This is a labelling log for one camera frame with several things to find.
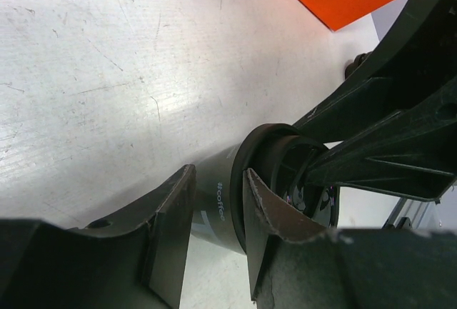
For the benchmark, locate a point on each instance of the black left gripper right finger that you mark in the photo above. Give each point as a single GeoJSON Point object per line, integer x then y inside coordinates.
{"type": "Point", "coordinates": [295, 262]}

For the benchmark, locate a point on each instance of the black coffee cup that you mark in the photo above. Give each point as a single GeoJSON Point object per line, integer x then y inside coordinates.
{"type": "Point", "coordinates": [212, 219]}

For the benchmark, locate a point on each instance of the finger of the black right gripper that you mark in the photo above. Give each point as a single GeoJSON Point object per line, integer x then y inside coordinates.
{"type": "Point", "coordinates": [413, 60]}
{"type": "Point", "coordinates": [409, 154]}

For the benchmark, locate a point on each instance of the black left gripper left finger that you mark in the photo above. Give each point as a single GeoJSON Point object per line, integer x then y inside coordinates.
{"type": "Point", "coordinates": [134, 257]}

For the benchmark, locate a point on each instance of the black cup lid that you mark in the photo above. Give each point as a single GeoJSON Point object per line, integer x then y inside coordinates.
{"type": "Point", "coordinates": [280, 155]}
{"type": "Point", "coordinates": [354, 64]}

